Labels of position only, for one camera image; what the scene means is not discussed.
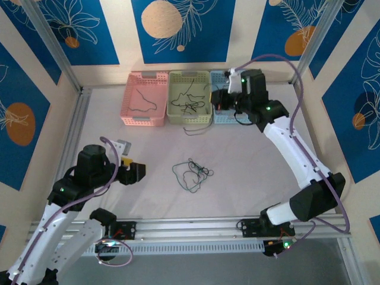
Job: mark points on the aluminium frame side rail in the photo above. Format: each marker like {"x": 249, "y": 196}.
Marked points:
{"x": 350, "y": 267}

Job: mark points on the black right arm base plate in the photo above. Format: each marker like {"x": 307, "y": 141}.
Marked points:
{"x": 249, "y": 227}

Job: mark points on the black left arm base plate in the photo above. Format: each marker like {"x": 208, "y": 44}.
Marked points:
{"x": 129, "y": 230}

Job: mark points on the aluminium table side rail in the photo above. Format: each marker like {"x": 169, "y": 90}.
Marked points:
{"x": 83, "y": 104}

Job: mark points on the white table mat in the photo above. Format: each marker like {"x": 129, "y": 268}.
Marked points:
{"x": 237, "y": 178}

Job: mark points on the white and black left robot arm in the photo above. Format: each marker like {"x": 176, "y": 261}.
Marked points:
{"x": 50, "y": 225}

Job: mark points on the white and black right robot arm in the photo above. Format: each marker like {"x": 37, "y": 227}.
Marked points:
{"x": 291, "y": 154}

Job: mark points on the blue plastic basket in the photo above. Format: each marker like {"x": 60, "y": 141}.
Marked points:
{"x": 224, "y": 118}

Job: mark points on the green plastic basket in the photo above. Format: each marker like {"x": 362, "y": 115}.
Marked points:
{"x": 178, "y": 86}

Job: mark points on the pink plastic basket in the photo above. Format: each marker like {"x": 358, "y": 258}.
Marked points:
{"x": 145, "y": 95}

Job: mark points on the aluminium front rail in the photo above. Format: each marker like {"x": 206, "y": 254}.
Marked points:
{"x": 193, "y": 228}

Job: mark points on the aluminium frame post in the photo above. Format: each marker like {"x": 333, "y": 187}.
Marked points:
{"x": 313, "y": 44}
{"x": 62, "y": 59}

